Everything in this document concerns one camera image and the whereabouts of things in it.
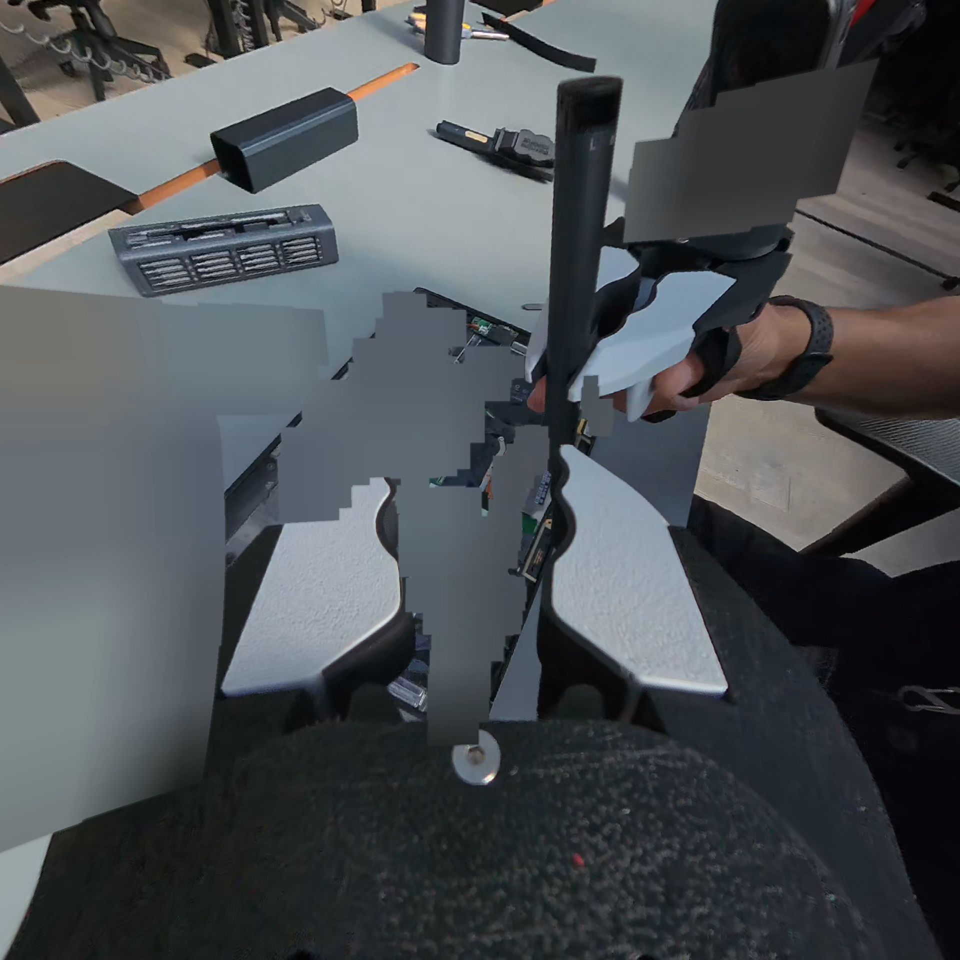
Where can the black wrist watch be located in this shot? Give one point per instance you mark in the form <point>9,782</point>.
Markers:
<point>821,337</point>

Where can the dark grey case sleeve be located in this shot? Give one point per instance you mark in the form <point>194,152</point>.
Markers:
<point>292,135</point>

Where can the dark grey cylinder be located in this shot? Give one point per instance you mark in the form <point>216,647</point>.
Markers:
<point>444,34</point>

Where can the dark grey electric screwdriver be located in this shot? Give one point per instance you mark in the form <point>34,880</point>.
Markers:
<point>581,187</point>

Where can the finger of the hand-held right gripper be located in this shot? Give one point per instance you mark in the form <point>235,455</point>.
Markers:
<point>538,352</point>
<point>660,337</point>

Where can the person's right forearm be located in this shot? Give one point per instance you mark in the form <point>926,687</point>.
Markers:
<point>892,352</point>

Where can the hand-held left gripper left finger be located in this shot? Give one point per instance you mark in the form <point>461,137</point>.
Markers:
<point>315,600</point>

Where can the person's right hand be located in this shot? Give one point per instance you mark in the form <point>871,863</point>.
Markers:
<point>772,345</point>

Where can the black laptop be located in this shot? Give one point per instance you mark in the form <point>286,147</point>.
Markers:
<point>536,547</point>

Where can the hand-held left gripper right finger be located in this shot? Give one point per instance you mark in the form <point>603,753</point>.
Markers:
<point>630,585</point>

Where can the dark grey bit tray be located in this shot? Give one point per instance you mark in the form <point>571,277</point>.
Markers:
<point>225,255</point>

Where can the mesh office chair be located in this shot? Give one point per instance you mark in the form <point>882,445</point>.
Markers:
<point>900,442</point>

